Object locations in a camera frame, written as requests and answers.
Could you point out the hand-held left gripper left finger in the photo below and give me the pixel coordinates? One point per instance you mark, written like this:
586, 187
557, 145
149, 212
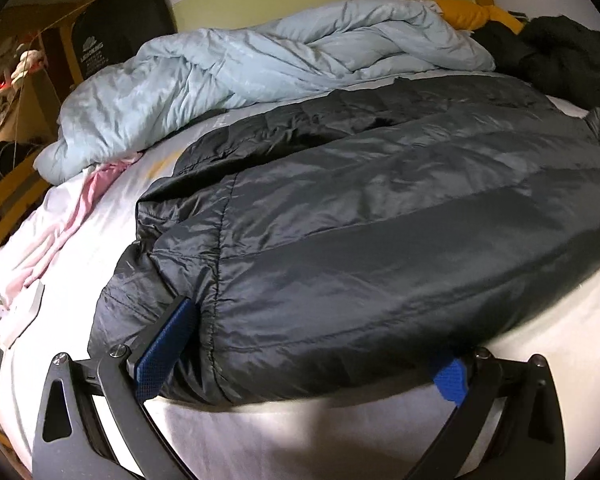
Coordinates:
162, 345

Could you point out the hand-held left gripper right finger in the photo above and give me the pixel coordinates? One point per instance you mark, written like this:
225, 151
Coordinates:
449, 379

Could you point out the black puffer jacket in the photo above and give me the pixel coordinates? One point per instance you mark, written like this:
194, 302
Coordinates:
355, 210

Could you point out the bed with white sheet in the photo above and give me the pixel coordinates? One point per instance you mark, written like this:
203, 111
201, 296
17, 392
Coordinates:
330, 435

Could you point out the pink cloth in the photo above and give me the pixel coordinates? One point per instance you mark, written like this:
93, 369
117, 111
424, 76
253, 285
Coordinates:
87, 195

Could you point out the wooden shelf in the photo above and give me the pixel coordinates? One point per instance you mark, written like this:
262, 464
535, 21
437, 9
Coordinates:
40, 105

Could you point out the light blue duvet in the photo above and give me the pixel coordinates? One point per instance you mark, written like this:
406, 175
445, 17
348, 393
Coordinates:
205, 75

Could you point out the black bag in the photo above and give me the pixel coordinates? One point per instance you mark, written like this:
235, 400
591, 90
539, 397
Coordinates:
125, 15

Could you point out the black clothing pile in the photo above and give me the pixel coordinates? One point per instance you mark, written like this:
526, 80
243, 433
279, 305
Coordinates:
554, 55

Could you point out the yellow cloth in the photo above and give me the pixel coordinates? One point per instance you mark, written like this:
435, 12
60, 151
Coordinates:
464, 12

